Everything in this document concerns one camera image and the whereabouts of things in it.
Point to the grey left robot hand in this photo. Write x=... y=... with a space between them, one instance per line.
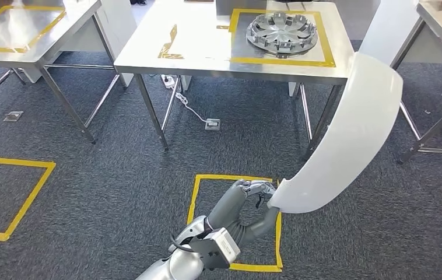
x=227 y=206

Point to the white curved car body part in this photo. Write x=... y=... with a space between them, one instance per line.
x=352 y=135

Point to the steel floor outlet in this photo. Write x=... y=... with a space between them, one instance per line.
x=13 y=116
x=213 y=124

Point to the white power strip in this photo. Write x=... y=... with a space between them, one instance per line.
x=168 y=81

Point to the silver wheel hubcap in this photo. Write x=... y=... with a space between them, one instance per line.
x=282 y=34

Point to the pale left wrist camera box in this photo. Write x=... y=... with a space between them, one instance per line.
x=221 y=247

